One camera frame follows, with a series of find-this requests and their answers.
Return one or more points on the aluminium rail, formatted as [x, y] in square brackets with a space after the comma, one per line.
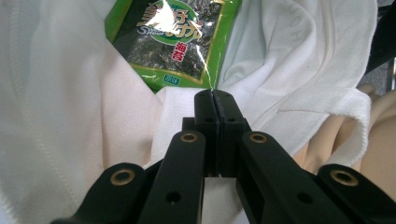
[393, 74]

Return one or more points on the green seaweed snack packet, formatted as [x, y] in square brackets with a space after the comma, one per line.
[168, 53]

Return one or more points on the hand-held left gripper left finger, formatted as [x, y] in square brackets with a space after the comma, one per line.
[207, 137]

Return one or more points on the black metal stand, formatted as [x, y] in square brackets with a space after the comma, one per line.
[384, 31]

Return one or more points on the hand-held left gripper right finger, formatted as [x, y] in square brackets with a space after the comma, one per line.
[230, 140]

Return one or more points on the white patterned canvas tote bag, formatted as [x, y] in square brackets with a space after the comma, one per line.
[62, 109]

